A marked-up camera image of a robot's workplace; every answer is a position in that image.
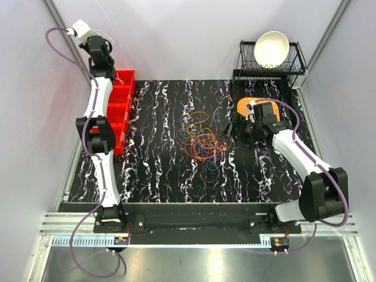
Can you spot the white bowl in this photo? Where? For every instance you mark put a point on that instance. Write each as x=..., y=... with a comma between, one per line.
x=271, y=49

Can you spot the red bin nearest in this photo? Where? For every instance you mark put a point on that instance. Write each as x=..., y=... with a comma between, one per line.
x=120, y=130

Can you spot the white cup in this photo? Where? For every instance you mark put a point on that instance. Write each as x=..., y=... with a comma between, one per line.
x=296, y=81

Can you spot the aluminium frame post right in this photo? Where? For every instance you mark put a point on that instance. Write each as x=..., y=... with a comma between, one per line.
x=336, y=19

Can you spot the red bin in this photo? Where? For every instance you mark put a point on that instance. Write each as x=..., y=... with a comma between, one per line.
x=121, y=94
x=124, y=77
x=120, y=130
x=117, y=113

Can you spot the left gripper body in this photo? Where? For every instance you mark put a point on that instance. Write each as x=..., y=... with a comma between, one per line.
x=84, y=47

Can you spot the red bin farthest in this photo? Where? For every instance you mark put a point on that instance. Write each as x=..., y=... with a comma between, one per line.
x=124, y=77

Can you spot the black dish rack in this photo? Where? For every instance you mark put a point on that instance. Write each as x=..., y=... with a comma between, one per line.
x=247, y=67

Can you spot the orange woven mat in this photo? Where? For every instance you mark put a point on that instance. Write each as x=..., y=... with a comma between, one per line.
x=244, y=106

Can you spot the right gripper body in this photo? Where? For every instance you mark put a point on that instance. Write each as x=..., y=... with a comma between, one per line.
x=248, y=131

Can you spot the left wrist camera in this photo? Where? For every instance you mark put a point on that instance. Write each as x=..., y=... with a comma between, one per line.
x=81, y=30

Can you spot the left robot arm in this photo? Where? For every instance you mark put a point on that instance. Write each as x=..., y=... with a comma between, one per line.
x=96, y=134

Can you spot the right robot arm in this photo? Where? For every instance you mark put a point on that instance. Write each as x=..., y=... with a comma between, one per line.
x=324, y=196

